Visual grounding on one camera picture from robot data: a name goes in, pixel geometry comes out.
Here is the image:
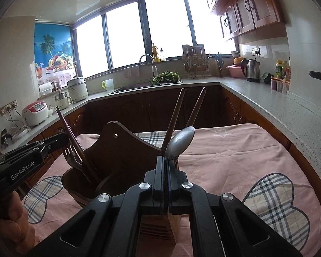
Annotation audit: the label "person's left hand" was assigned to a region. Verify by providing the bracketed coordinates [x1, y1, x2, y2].
[0, 190, 40, 248]

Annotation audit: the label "dark wooden lower cabinets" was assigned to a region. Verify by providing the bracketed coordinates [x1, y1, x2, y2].
[16, 84, 321, 212]

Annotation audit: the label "tropical fruit wall poster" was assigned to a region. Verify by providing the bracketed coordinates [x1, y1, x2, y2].
[34, 23, 77, 85]

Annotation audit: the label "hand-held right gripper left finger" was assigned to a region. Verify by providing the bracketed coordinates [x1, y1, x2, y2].
[25, 156, 167, 257]

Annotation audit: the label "white and red rice cooker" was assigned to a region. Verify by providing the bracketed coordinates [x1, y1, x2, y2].
[22, 101, 49, 127]

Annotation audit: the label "wooden-handled utensil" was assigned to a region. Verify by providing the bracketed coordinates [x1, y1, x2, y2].
[160, 88, 186, 156]
[185, 87, 207, 127]

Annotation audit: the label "yellow oil bottle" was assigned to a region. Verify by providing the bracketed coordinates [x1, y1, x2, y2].
[152, 44, 161, 63]

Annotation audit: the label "stainless steel electric kettle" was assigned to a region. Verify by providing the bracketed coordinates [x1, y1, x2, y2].
[241, 58, 261, 83]

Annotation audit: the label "wire dish rack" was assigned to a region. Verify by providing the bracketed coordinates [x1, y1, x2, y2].
[182, 44, 212, 79]

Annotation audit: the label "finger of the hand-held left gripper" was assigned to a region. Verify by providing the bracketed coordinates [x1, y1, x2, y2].
[0, 132, 70, 166]

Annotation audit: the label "pink basin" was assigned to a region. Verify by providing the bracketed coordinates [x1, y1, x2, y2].
[226, 64, 244, 78]

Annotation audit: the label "knife block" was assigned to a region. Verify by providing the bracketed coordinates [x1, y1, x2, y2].
[215, 53, 224, 78]

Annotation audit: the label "white spice jar set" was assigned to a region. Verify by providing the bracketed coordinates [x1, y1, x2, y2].
[271, 77, 289, 94]

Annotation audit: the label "wall socket strip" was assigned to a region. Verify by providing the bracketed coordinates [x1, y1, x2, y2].
[0, 100, 18, 116]

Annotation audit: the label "grey speckled kitchen counter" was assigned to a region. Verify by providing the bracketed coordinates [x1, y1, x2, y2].
[1, 76, 321, 172]

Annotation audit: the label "white cooking pot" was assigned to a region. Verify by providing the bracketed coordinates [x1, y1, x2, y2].
[67, 77, 89, 103]

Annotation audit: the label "white glass-lid electric pot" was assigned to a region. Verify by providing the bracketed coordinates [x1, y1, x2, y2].
[54, 91, 73, 110]

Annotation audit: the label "clear cup with green handle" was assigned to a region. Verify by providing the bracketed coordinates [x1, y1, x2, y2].
[102, 78, 114, 93]

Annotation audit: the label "metal spoon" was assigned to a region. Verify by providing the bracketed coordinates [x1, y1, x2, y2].
[164, 126, 196, 161]

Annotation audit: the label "kitchen window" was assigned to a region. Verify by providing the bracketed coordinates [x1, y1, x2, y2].
[72, 0, 238, 79]

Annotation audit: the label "dark long-handled utensil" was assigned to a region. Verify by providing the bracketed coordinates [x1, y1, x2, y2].
[56, 106, 101, 182]

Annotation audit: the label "kitchen sink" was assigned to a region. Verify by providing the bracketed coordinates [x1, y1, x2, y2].
[108, 82, 184, 95]

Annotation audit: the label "wooden upper cabinets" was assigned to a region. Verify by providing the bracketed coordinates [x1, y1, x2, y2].
[196, 0, 285, 42]

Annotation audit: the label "pink plaid-heart tablecloth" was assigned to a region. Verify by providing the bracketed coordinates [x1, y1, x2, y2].
[21, 123, 321, 257]

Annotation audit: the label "wooden utensil holder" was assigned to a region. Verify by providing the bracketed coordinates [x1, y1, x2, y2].
[61, 120, 182, 247]

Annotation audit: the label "white dishcloth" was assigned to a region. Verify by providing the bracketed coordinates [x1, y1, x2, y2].
[123, 66, 140, 79]

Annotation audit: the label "bowl of green vegetables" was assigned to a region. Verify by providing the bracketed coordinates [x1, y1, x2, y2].
[151, 71, 181, 85]

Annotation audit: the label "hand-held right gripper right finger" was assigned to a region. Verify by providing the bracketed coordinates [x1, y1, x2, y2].
[166, 160, 304, 257]

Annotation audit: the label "metal fork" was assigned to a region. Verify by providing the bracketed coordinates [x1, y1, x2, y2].
[63, 143, 83, 172]

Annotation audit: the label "kitchen faucet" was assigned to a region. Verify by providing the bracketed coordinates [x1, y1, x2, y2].
[138, 54, 158, 78]

